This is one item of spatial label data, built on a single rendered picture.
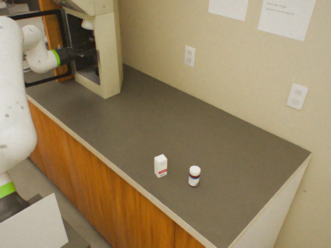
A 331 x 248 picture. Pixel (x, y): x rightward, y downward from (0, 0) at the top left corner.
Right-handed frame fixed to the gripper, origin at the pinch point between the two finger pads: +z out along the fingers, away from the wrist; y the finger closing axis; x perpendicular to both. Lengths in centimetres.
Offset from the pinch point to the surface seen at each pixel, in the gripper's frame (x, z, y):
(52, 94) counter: 25.6, -27.7, 10.2
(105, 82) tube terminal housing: 15.1, -7.3, -15.3
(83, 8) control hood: -26.2, -14.8, -15.3
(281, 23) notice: -25, 34, -89
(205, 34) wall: -11, 35, -50
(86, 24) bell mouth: -14.3, -6.5, -2.9
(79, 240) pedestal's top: 26, -68, -83
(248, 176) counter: 26, -3, -106
